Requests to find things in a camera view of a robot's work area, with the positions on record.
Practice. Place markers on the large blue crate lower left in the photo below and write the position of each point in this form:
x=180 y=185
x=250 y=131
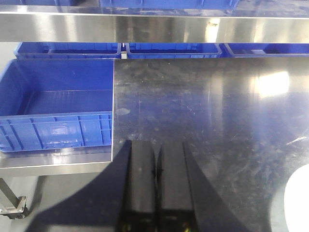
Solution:
x=56 y=103

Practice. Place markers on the caster wheel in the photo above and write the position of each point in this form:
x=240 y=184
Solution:
x=19 y=212

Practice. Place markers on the stainless steel shelf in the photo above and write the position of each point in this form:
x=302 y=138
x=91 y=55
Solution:
x=98 y=25

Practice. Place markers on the light blue plate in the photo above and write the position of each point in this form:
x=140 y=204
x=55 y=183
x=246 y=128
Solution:
x=296 y=200

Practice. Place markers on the blue bin far left shelf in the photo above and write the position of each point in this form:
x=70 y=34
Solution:
x=40 y=2

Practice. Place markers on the smooth blue bin on shelf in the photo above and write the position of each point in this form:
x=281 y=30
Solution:
x=172 y=4

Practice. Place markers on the blue bin rim lower left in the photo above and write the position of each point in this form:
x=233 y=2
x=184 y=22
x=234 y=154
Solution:
x=67 y=50

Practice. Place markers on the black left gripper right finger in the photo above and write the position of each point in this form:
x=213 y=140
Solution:
x=187 y=200

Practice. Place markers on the blue bin rim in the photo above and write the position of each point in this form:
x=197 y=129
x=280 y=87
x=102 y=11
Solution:
x=172 y=50
x=67 y=50

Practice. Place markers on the blue bin rim lower middle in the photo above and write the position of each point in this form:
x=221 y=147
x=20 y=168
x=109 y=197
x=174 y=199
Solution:
x=172 y=50

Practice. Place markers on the open blue bin lower right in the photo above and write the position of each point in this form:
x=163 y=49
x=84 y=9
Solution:
x=261 y=50

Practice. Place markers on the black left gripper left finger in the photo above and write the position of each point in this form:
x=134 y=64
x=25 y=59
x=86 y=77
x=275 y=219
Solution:
x=120 y=199

